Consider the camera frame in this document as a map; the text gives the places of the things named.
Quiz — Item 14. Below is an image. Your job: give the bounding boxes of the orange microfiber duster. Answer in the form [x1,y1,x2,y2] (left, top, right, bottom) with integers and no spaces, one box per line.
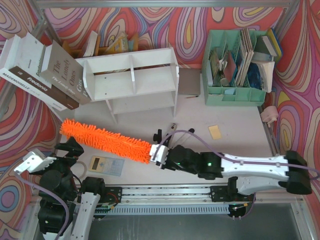
[59,119,152,164]

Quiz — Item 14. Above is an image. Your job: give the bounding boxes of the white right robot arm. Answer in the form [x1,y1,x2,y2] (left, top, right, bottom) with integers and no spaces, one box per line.
[149,142,312,197]

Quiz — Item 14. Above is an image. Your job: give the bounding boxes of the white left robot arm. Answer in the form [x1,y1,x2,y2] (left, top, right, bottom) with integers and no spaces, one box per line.
[35,137,106,240]

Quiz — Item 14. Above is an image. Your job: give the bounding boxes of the white wooden bookshelf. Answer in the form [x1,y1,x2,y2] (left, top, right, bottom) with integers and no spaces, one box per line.
[77,47,180,123]

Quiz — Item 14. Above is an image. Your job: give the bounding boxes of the clear tape roll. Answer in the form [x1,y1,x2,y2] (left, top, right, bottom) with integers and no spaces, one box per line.
[75,161,88,179]

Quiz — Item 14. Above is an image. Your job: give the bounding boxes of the light blue calculator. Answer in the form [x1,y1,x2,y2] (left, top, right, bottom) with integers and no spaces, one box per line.
[88,156,125,177]

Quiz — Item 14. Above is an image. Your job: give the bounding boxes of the tan sticky note pad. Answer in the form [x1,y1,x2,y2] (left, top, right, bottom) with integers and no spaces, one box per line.
[208,125,222,140]

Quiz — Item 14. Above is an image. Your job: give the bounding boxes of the small pencil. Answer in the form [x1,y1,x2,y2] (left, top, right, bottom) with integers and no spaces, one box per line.
[185,95,199,99]

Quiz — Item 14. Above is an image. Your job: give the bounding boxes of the grey hardcover book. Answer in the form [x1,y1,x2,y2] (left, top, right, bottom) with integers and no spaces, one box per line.
[39,41,91,105]

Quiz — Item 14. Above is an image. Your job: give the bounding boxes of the pink plastic object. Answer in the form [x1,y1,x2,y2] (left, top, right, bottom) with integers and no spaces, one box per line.
[260,105,279,128]

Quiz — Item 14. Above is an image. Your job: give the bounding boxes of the books behind shelf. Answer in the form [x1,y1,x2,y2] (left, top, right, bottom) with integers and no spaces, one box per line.
[62,31,139,59]

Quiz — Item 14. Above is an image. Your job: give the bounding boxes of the green plastic desk organizer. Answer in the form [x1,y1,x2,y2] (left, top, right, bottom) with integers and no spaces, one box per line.
[201,28,266,107]

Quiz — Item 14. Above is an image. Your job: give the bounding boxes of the white Fredonia book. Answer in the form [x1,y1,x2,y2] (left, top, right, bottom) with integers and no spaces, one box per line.
[0,33,79,111]

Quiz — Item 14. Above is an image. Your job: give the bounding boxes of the books in organizer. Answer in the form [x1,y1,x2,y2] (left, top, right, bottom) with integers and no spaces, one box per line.
[202,28,283,93]

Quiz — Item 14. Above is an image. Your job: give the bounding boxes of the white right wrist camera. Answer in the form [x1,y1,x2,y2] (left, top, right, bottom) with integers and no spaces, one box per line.
[149,144,169,168]

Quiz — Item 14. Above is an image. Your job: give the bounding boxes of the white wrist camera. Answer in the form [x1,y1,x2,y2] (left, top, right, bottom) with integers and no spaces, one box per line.
[14,148,57,175]
[149,144,169,168]

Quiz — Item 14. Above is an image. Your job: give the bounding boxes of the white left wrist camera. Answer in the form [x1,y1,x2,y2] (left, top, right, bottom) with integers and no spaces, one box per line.
[14,148,57,175]

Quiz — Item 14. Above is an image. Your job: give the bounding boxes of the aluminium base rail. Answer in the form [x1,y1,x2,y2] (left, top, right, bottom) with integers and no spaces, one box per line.
[32,182,305,206]

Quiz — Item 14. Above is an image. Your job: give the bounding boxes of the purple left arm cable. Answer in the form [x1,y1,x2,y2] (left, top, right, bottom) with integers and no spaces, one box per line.
[14,172,70,240]

